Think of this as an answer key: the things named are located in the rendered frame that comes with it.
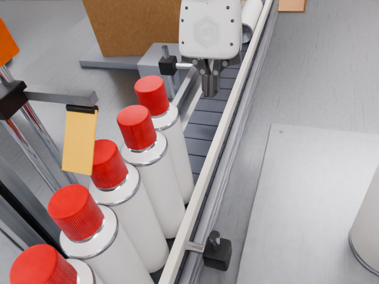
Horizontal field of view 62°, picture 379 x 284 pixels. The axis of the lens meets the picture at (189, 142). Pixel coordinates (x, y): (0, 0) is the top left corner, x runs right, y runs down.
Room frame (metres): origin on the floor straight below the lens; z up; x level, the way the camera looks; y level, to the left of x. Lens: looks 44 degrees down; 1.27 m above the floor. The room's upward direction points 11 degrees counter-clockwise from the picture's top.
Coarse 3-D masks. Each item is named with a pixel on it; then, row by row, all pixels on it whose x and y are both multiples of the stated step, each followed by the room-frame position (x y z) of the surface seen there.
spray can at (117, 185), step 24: (96, 144) 0.21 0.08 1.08; (96, 168) 0.19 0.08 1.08; (120, 168) 0.20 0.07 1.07; (96, 192) 0.19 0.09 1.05; (120, 192) 0.19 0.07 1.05; (144, 192) 0.20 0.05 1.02; (120, 216) 0.18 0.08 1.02; (144, 216) 0.19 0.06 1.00; (144, 240) 0.18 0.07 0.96; (144, 264) 0.18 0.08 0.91
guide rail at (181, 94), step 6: (192, 66) 0.51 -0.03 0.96; (192, 72) 0.49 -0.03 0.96; (198, 72) 0.51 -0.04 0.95; (186, 78) 0.48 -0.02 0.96; (192, 78) 0.48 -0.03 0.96; (186, 84) 0.46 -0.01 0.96; (192, 84) 0.48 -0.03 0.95; (180, 90) 0.45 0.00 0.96; (186, 90) 0.45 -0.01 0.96; (180, 96) 0.43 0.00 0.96; (174, 102) 0.42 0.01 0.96; (180, 102) 0.42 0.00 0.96
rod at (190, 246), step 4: (184, 244) 0.19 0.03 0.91; (188, 244) 0.19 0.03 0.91; (192, 244) 0.19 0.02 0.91; (196, 244) 0.19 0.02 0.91; (200, 244) 0.19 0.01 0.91; (184, 248) 0.19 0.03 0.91; (188, 248) 0.19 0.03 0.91; (192, 248) 0.19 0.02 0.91; (196, 248) 0.19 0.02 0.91; (200, 248) 0.18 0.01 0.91; (196, 252) 0.18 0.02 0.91; (200, 252) 0.18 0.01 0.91
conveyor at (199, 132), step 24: (264, 0) 0.93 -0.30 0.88; (264, 24) 0.78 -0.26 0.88; (216, 96) 0.52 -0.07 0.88; (240, 96) 0.50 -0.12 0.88; (192, 120) 0.46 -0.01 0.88; (216, 120) 0.45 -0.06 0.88; (192, 144) 0.39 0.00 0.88; (192, 168) 0.34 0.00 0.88; (216, 168) 0.33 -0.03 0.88; (192, 240) 0.22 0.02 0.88
